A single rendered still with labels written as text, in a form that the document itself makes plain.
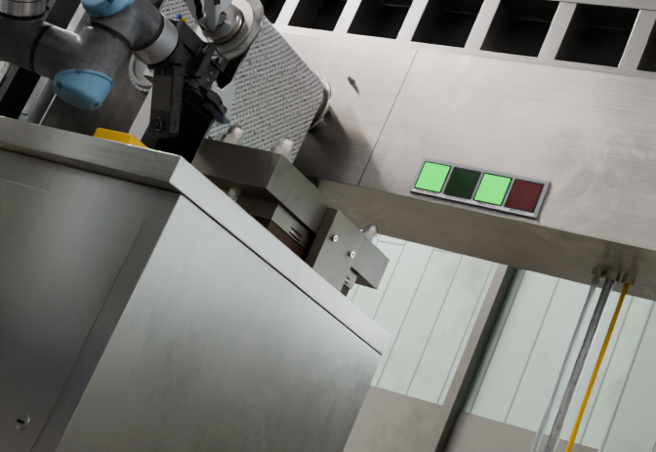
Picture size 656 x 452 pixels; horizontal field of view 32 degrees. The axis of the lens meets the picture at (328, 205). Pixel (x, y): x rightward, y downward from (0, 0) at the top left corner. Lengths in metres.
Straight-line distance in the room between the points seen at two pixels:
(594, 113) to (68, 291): 0.95
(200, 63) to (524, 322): 2.19
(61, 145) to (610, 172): 0.88
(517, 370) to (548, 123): 1.82
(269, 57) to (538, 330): 1.98
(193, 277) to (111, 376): 0.18
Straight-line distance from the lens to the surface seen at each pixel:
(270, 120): 2.02
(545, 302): 3.80
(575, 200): 1.93
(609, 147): 1.96
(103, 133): 1.62
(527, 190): 1.96
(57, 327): 1.52
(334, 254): 1.86
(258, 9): 1.98
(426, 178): 2.04
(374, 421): 3.98
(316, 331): 1.80
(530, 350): 3.75
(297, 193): 1.78
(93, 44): 1.68
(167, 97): 1.79
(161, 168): 1.49
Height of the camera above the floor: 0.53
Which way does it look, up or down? 15 degrees up
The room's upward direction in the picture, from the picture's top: 24 degrees clockwise
